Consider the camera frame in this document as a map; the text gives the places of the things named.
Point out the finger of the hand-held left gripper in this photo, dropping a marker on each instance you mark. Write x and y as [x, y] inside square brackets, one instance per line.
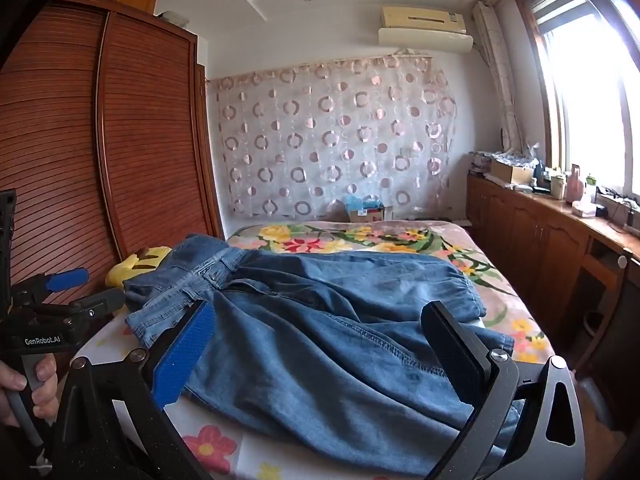
[70, 280]
[102, 302]

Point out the person's left hand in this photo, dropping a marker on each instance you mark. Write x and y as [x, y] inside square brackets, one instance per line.
[45, 385]

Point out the yellow plush toy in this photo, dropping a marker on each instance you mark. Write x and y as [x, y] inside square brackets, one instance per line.
[127, 270]

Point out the open cardboard box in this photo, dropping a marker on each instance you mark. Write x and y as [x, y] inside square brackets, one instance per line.
[510, 171]

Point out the pink bottle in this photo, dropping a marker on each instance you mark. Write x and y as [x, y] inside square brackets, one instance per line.
[573, 187]

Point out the sheer circle-pattern curtain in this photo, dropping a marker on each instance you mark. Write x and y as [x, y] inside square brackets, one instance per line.
[325, 135]

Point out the green-capped bottle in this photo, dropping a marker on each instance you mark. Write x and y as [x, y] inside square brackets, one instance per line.
[591, 187]

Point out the cardboard box with blue bag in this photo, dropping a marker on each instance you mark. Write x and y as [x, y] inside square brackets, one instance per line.
[365, 209]

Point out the wall air conditioner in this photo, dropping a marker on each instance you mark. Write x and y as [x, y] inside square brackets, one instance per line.
[425, 30]

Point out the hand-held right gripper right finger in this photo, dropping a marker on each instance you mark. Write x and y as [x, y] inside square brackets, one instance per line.
[452, 355]

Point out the wooden sideboard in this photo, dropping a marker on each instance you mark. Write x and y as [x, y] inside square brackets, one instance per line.
[540, 245]

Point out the floral pink blanket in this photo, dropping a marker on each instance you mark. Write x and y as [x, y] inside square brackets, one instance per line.
[400, 240]

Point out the blue denim pants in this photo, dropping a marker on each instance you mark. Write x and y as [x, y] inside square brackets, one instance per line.
[325, 320]

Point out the window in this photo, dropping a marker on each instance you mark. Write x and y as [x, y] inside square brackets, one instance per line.
[585, 95]

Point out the white jar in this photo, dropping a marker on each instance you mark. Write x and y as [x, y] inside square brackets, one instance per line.
[557, 185]

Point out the plaid window curtain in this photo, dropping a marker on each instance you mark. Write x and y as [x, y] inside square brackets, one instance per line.
[500, 75]

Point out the wooden slatted wardrobe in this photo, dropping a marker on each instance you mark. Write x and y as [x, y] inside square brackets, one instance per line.
[150, 135]

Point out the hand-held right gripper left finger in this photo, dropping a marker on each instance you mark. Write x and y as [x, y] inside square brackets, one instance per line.
[184, 355]

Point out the white tissue box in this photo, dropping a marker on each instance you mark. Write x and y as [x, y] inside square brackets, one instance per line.
[584, 209]

